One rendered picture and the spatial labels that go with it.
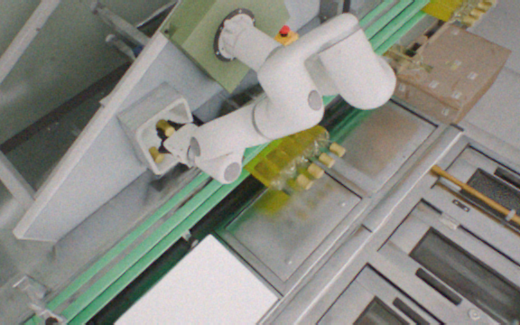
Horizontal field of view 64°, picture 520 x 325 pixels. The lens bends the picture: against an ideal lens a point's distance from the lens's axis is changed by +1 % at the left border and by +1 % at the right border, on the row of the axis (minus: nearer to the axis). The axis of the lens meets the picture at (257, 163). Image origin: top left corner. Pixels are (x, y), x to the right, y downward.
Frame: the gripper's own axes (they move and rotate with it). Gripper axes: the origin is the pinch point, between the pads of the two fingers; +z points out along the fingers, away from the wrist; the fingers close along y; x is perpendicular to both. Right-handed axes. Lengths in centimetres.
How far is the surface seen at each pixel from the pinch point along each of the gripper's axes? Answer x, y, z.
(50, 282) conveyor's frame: -20, -49, 5
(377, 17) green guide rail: -16, 92, -4
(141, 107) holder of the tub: 8.1, -2.0, 4.3
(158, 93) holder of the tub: 8.2, 4.4, 4.9
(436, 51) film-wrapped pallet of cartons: -241, 377, 123
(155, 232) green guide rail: -24.2, -19.8, -3.4
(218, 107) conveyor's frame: -10.0, 20.6, 6.7
